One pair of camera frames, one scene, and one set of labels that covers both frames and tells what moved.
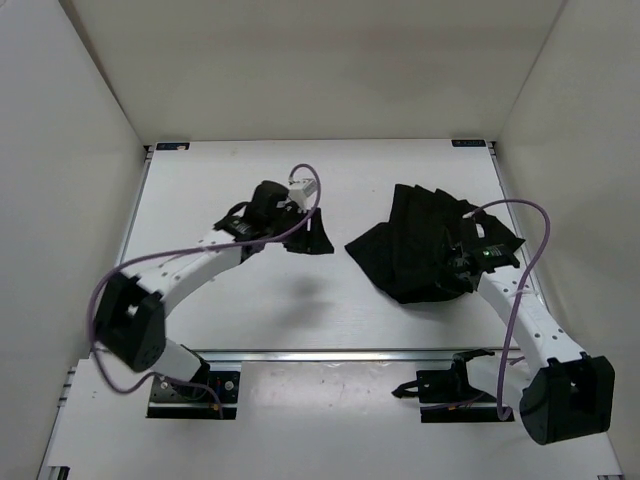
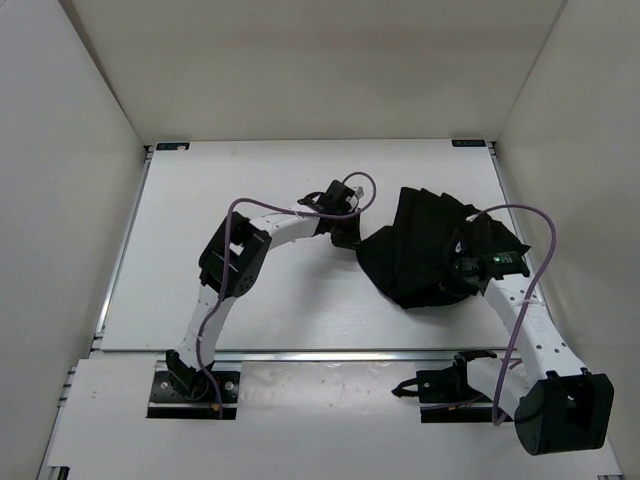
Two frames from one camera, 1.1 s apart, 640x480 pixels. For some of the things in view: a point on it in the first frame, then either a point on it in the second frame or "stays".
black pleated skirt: x=408 y=255 stays
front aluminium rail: x=326 y=356 stays
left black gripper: x=313 y=238 to x=350 y=239
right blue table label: x=469 y=143 stays
